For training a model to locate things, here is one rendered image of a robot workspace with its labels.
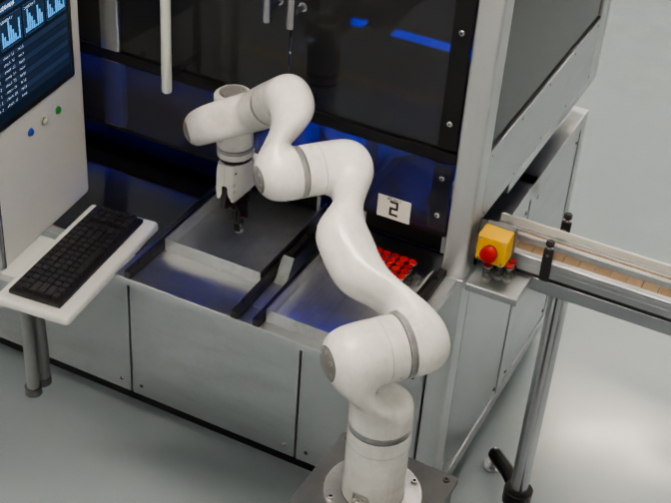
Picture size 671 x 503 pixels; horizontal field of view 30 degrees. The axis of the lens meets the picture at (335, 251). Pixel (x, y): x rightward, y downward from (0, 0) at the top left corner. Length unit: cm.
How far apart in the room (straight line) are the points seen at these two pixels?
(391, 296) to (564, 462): 172
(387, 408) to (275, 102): 62
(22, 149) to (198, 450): 116
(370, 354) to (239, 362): 138
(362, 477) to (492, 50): 94
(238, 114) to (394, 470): 80
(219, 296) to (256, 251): 20
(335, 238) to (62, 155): 113
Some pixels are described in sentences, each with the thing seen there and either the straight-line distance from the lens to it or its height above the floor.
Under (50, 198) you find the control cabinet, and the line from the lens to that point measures 321.
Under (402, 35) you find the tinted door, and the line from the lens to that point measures 276.
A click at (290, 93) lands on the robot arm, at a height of 150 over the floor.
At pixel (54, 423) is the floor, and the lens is 387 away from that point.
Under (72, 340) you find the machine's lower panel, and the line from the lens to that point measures 384.
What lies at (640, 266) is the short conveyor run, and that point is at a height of 93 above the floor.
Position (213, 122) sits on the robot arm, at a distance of 265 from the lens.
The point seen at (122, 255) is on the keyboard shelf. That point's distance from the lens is 313.
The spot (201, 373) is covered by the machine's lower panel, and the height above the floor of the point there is 27.
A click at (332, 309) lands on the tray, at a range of 284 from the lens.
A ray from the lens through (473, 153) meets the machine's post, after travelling 279.
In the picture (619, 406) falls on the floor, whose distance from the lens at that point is 409.
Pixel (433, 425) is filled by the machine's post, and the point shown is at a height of 41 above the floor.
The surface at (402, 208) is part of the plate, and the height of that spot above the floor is 103.
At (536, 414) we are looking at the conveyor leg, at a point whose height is 44.
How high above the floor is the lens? 263
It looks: 35 degrees down
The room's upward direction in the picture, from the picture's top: 4 degrees clockwise
